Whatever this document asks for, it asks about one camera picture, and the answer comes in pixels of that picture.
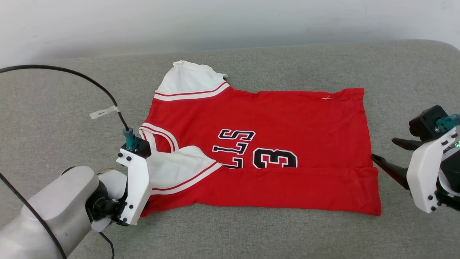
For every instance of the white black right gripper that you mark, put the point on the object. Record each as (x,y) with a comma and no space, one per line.
(424,172)

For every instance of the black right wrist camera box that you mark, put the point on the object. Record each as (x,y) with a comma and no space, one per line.
(426,122)

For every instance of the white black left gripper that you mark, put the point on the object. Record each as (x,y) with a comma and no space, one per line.
(138,183)

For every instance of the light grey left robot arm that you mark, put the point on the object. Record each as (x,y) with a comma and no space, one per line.
(54,208)

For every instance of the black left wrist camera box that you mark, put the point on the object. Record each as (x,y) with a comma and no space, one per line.
(142,147)

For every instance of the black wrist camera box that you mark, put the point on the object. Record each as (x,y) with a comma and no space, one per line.
(426,122)
(142,147)

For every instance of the red white basketball jersey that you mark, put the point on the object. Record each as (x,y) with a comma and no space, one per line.
(287,118)

